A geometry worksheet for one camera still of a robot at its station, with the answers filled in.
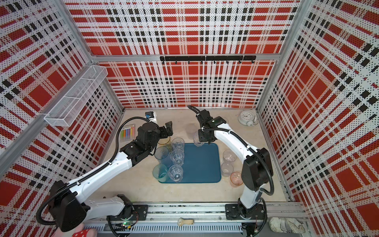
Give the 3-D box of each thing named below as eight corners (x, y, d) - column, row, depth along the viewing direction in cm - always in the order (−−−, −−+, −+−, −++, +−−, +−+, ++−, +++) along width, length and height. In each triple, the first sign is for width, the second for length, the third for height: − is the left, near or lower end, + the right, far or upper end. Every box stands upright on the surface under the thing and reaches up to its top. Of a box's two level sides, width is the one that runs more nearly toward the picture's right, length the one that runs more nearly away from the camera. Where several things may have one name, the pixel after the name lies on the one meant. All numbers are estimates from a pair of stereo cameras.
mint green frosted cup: (155, 183, 84) (151, 178, 76) (157, 170, 89) (153, 164, 81) (169, 183, 84) (166, 178, 76) (170, 170, 89) (168, 164, 81)
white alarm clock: (239, 127, 112) (241, 123, 108) (237, 114, 120) (238, 110, 116) (256, 127, 112) (258, 123, 108) (252, 114, 120) (254, 110, 116)
